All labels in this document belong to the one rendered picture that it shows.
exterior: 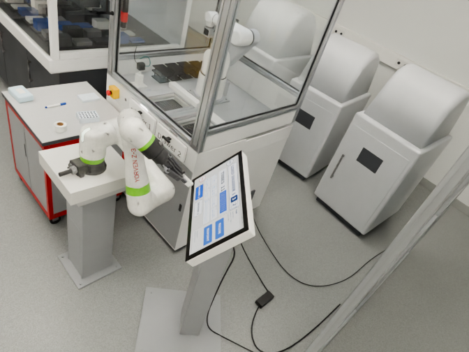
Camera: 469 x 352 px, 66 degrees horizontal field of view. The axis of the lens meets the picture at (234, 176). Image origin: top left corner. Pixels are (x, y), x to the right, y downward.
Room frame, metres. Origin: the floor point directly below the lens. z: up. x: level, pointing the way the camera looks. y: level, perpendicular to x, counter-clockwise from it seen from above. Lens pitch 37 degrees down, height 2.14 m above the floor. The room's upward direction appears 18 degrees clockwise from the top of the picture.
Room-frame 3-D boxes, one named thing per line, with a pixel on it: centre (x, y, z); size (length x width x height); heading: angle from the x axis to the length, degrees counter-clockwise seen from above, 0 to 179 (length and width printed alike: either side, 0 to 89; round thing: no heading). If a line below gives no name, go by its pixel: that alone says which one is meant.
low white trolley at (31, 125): (1.98, 1.21, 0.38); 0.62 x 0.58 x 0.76; 55
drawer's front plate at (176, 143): (1.81, 0.44, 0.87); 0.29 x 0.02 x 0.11; 55
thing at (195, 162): (2.37, 0.39, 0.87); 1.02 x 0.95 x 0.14; 55
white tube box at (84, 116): (1.92, 1.03, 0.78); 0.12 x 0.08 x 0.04; 135
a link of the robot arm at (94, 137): (1.44, 0.73, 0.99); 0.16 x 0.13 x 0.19; 155
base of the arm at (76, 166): (1.37, 0.76, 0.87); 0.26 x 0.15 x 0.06; 151
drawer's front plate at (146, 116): (1.99, 0.70, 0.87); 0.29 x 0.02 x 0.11; 55
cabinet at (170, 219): (2.36, 0.39, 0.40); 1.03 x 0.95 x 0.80; 55
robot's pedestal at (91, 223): (1.42, 0.74, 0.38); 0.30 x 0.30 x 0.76; 55
